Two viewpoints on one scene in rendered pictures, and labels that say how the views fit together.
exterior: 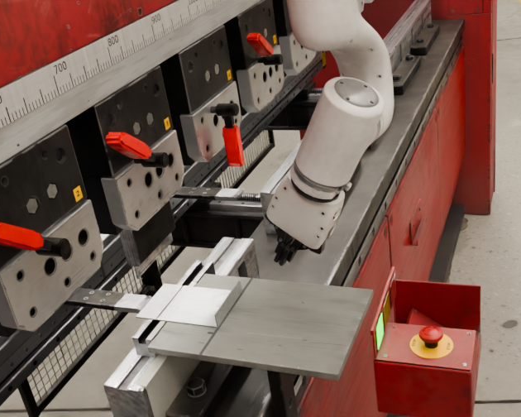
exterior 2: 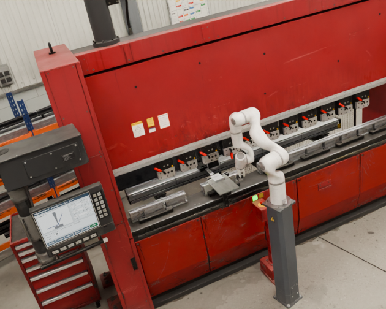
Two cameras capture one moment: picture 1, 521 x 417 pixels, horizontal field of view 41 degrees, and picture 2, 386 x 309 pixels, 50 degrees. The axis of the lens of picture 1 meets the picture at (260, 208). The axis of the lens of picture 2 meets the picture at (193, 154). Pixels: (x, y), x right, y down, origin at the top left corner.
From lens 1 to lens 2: 276 cm
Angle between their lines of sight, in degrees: 42
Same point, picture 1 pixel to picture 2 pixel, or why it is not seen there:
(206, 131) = (227, 152)
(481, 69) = not seen: outside the picture
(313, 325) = (225, 187)
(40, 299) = (185, 168)
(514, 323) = (372, 233)
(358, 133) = (238, 162)
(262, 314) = (223, 183)
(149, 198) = (209, 160)
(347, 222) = not seen: hidden behind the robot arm
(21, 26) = (189, 138)
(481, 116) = not seen: outside the picture
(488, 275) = not seen: outside the picture
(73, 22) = (198, 137)
